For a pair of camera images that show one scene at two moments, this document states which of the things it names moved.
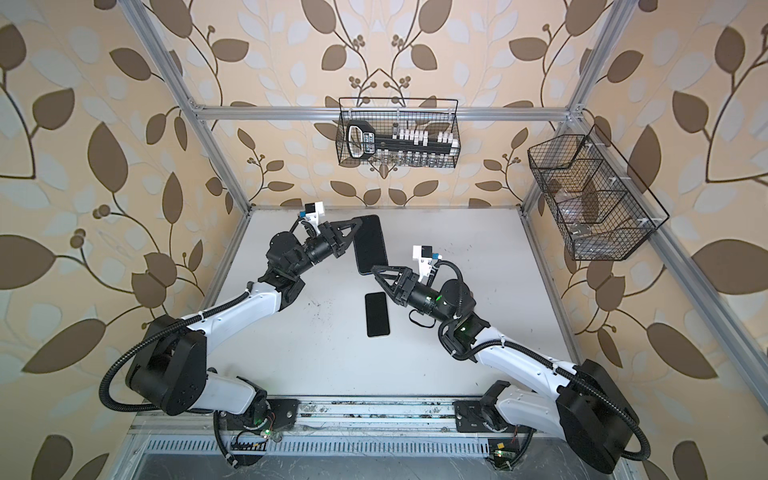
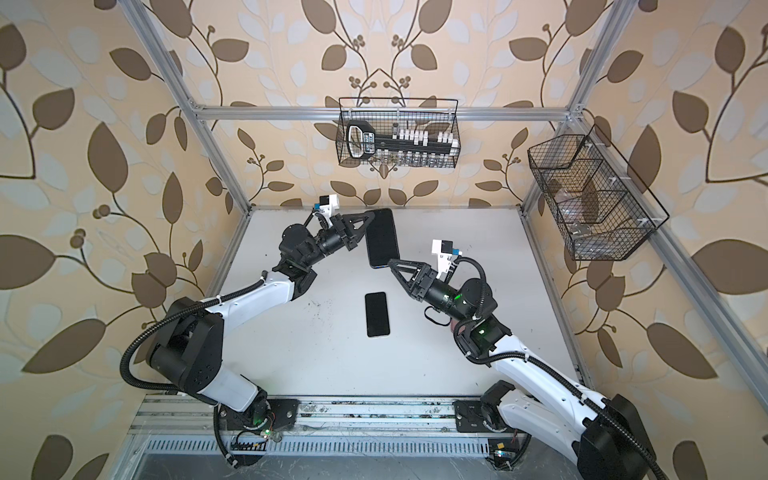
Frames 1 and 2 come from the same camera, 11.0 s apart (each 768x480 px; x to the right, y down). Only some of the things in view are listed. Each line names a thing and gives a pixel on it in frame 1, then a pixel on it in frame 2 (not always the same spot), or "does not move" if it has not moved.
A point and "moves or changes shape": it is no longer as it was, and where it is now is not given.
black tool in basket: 362,143 does not move
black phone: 377,314 does not move
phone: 369,244 moves or changes shape
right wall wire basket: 603,210 does not move
